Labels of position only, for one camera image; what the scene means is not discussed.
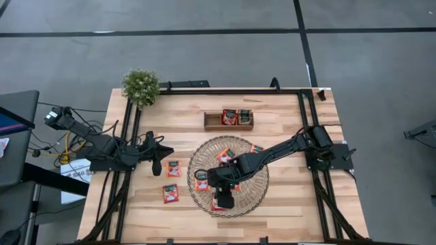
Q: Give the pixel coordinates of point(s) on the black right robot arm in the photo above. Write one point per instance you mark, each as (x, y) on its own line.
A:
(282, 148)

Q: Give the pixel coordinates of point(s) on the black computer mouse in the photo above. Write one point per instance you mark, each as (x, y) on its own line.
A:
(10, 236)

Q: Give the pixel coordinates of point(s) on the white printed cardboard box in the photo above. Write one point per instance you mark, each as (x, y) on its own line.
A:
(73, 199)

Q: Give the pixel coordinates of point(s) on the black arched clamp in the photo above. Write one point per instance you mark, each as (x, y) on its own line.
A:
(272, 83)

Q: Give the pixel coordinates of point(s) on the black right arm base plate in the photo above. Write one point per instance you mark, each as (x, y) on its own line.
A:
(340, 165)

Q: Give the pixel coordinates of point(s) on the beige tea bag packet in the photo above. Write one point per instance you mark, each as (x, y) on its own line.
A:
(245, 117)

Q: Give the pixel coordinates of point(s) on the black flat bar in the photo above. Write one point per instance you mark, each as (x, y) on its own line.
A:
(190, 83)

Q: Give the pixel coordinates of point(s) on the green potted plant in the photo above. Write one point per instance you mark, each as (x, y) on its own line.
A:
(140, 87)

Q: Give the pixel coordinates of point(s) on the grey desk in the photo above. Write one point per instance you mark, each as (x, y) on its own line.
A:
(18, 160)
(13, 207)

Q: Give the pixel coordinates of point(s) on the black table edge bracket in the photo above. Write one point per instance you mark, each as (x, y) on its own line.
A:
(264, 241)
(169, 241)

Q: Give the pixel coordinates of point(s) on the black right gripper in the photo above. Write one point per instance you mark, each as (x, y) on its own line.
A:
(235, 173)

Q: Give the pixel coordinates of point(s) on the white paper sheet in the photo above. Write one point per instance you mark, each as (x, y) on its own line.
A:
(2, 146)

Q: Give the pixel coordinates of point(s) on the wooden three-compartment box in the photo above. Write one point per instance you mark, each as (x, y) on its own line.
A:
(213, 120)

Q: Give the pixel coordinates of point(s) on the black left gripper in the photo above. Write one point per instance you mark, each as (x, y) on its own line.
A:
(150, 153)

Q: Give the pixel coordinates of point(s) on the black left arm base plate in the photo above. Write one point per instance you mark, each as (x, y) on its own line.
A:
(102, 166)

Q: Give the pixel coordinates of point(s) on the round woven placemat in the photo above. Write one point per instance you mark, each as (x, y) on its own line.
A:
(252, 200)

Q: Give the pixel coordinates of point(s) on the grey metal stand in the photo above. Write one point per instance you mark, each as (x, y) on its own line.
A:
(425, 128)

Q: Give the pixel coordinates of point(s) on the black beam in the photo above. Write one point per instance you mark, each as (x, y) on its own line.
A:
(51, 177)

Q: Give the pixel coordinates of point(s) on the black-framed blue screen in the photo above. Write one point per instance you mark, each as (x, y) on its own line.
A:
(10, 127)

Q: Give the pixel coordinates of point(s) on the red tea bag packet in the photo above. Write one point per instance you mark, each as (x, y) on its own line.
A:
(170, 194)
(229, 117)
(214, 204)

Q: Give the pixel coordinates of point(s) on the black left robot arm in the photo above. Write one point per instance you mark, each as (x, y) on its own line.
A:
(92, 136)

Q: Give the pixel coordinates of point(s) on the small black bracket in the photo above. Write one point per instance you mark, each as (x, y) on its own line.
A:
(321, 96)

